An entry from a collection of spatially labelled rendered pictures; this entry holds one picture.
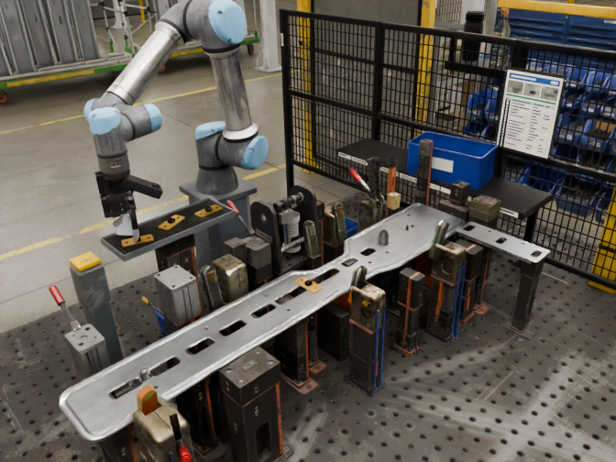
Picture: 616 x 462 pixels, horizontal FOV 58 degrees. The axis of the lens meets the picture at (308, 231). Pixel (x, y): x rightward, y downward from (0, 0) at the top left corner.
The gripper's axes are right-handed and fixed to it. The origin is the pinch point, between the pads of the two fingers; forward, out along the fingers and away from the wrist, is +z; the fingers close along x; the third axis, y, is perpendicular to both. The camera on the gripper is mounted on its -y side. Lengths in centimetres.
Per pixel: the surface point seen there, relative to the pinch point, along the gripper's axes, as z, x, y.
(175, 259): 11.1, -1.1, -9.3
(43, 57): 76, -695, 33
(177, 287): 6.9, 19.5, -6.2
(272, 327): 17.8, 32.2, -27.0
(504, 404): 48, 57, -87
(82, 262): 1.8, 5.3, 15.1
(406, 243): 18, 10, -82
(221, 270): 10.7, 10.9, -19.8
